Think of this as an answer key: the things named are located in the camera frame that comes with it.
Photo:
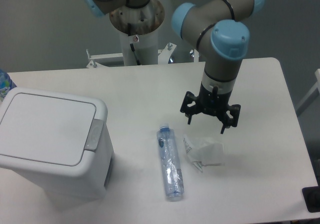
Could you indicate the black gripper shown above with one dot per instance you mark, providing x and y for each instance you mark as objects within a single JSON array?
[{"x": 216, "y": 105}]

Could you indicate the white push-lid trash can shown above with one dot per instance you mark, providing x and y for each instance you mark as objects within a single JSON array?
[{"x": 58, "y": 141}]

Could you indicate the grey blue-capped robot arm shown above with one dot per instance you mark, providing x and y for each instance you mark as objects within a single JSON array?
[{"x": 214, "y": 29}]

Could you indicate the crumpled white paper wrapper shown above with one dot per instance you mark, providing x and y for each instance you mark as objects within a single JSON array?
[{"x": 204, "y": 152}]

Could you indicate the clear plastic water bottle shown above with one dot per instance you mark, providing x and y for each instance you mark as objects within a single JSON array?
[{"x": 170, "y": 163}]

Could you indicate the black device at table edge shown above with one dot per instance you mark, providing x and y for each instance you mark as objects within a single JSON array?
[{"x": 311, "y": 197}]

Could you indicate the blue patterned bottle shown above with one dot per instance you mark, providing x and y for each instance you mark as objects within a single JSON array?
[{"x": 6, "y": 84}]

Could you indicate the white metal base frame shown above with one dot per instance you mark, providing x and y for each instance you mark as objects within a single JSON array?
[{"x": 133, "y": 56}]

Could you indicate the white frame at right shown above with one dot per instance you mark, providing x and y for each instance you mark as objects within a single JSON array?
[{"x": 310, "y": 96}]

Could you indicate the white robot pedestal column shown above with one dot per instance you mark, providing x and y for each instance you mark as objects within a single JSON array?
[{"x": 138, "y": 26}]

